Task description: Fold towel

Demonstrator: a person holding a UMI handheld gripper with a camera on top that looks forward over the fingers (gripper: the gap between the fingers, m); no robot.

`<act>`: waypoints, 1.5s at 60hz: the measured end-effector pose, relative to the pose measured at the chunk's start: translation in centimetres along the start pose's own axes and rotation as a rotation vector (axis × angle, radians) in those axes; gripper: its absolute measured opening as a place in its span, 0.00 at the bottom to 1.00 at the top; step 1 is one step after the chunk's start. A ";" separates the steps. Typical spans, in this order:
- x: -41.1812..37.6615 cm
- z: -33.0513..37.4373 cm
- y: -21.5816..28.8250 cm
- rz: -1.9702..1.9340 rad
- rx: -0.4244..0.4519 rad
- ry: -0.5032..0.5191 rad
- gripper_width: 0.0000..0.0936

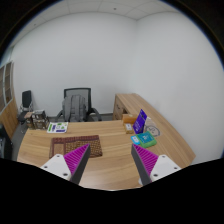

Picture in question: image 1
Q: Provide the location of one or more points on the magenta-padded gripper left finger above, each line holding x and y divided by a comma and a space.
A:
59, 165

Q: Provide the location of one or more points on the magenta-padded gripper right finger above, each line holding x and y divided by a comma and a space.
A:
161, 166

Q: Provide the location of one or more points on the brown patterned towel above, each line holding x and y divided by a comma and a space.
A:
76, 144

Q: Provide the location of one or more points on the green packet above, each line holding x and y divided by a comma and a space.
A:
147, 139

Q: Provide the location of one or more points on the blue packet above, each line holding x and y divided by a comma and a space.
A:
135, 140

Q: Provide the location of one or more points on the white sticker sheet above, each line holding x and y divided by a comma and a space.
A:
57, 127

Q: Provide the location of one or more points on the large dark brown box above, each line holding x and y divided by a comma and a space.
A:
41, 124

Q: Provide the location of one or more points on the purple box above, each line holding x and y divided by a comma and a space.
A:
140, 121

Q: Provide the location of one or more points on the small orange box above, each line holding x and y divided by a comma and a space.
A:
128, 128

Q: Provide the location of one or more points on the tall brown coffee box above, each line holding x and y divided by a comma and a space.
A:
29, 121

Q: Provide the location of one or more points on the black floor unit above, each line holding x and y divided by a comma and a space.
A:
5, 143

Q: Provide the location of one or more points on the grey backpack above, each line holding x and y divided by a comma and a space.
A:
74, 108

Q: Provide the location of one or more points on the wooden drawer cabinet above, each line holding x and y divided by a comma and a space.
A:
119, 108

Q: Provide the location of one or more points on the wooden glass-door cabinet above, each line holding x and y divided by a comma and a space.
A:
8, 113

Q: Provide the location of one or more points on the black mesh office chair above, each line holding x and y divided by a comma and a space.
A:
77, 91

